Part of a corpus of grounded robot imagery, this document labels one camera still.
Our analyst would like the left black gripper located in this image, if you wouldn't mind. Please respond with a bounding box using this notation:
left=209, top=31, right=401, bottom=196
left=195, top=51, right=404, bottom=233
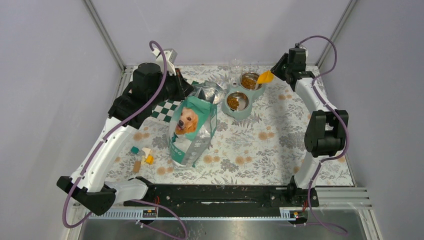
left=148, top=67, right=195, bottom=107

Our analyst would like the orange plastic scoop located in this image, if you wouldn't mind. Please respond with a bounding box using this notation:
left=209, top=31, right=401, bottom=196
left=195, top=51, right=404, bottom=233
left=256, top=70, right=274, bottom=85

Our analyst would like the green pet food bag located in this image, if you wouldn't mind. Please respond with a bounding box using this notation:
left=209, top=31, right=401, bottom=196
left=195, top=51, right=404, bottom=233
left=167, top=81, right=225, bottom=170

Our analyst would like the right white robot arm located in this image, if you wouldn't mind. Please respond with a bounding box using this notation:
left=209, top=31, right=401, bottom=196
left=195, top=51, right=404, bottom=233
left=270, top=47, right=349, bottom=206

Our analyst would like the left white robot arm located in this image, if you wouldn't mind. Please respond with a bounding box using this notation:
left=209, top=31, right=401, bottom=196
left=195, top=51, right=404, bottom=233
left=56, top=62, right=194, bottom=216

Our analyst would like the brown pet food kibble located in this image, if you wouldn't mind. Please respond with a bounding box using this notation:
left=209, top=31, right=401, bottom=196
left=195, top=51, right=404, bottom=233
left=226, top=74, right=260, bottom=111

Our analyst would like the teal double pet feeder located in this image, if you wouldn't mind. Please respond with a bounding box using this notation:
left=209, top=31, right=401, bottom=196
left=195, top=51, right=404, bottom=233
left=221, top=72, right=266, bottom=120

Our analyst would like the green white chessboard mat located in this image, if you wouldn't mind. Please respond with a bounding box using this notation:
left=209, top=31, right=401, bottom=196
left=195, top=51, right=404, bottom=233
left=149, top=80, right=182, bottom=125

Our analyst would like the far steel bowl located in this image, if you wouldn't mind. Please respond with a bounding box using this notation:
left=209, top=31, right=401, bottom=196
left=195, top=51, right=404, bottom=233
left=239, top=72, right=262, bottom=91

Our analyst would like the steel bowl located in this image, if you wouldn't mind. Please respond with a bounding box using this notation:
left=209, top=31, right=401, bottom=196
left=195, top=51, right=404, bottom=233
left=239, top=72, right=262, bottom=91
left=226, top=91, right=250, bottom=111

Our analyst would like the near steel bowl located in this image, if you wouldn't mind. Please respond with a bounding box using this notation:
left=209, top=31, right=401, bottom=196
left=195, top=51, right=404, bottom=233
left=226, top=91, right=250, bottom=111

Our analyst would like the white toy piece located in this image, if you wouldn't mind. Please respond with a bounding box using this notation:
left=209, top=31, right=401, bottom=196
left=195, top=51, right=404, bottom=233
left=141, top=147, right=152, bottom=163

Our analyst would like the floral tablecloth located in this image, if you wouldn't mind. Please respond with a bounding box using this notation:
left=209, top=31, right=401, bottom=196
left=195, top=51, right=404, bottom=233
left=105, top=64, right=355, bottom=187

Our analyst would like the teal cube block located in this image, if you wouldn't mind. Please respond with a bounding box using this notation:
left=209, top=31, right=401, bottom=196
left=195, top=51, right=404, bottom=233
left=130, top=146, right=140, bottom=155

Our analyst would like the yellow toy block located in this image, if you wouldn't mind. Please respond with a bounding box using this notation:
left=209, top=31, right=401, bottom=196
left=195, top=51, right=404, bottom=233
left=145, top=155, right=154, bottom=165

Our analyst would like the brown wooden block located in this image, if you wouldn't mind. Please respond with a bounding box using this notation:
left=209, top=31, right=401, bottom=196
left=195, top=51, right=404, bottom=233
left=132, top=161, right=141, bottom=173

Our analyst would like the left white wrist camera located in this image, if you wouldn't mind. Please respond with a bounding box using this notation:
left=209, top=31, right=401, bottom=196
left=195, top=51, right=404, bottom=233
left=151, top=47, right=178, bottom=76

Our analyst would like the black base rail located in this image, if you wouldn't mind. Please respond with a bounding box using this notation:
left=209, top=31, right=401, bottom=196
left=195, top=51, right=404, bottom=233
left=137, top=176, right=320, bottom=218

